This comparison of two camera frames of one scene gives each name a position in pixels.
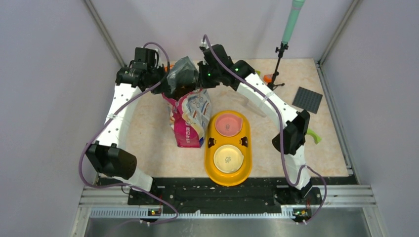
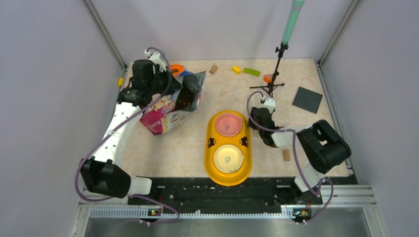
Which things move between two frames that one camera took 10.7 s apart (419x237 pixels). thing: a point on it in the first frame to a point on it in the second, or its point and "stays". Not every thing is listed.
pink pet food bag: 189,106 to 172,108
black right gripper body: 209,77 to 251,125
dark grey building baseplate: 307,99 stays
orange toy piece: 268,78 stays
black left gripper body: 157,74 stays
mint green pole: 297,5 stays
